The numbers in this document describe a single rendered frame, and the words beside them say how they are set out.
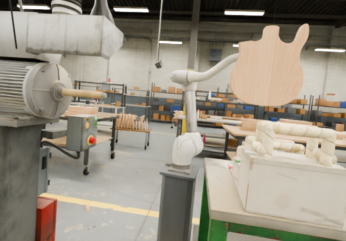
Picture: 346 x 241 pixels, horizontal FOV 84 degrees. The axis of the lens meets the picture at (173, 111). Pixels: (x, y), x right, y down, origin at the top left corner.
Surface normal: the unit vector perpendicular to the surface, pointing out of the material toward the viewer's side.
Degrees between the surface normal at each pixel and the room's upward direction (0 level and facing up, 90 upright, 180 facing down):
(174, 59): 90
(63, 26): 90
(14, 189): 90
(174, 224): 90
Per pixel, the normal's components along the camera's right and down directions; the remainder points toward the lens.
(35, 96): 0.80, 0.22
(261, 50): -0.16, 0.07
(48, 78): 0.97, 0.00
